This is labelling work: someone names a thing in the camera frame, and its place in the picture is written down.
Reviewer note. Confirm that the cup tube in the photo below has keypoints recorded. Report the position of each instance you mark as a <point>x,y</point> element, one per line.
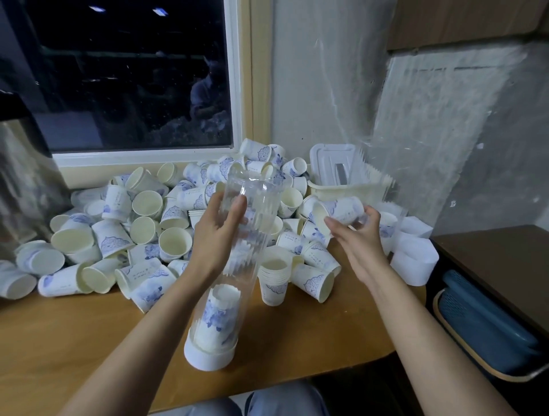
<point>253,223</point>

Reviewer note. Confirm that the white framed window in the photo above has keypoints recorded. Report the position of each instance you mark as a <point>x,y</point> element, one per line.
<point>137,77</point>

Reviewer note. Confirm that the person's blue jeans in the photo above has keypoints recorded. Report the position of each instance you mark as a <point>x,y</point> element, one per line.
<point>283,401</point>

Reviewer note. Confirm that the blue bin with tan rim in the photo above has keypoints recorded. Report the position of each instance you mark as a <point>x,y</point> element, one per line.
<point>493,326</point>

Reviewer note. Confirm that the clear plastic bag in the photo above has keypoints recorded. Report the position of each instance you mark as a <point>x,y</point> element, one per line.
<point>455,128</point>

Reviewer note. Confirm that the nested stack of paper cups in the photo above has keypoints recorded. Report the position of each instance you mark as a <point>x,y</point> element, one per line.
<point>219,317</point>

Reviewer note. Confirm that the translucent plastic box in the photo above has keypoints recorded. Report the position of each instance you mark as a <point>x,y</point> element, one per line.
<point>356,193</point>

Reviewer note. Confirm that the single blue-printed paper cup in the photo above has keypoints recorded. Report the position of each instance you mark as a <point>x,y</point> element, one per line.
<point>347,210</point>

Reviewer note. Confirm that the person's left hand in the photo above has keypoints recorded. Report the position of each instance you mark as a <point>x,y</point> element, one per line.
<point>214,248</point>

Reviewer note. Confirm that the stainless steel water dispenser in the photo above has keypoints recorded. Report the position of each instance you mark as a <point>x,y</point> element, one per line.
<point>30,180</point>

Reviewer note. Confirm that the pile of paper cups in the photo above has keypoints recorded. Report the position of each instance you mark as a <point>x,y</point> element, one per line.
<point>129,240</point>

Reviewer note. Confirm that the dark wooden side counter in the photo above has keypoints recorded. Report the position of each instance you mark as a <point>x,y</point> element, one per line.
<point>506,257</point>

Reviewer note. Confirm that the brown wooden wall cabinet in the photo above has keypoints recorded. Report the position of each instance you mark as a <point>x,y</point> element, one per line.
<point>467,21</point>

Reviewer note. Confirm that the person's left forearm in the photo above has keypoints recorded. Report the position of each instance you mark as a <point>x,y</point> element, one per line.
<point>129,351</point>

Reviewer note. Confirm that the person's right forearm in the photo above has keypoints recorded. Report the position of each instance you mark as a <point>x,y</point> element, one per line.
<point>437,351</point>

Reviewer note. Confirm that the person's right hand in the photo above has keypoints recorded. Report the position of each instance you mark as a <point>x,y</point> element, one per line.
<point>365,248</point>

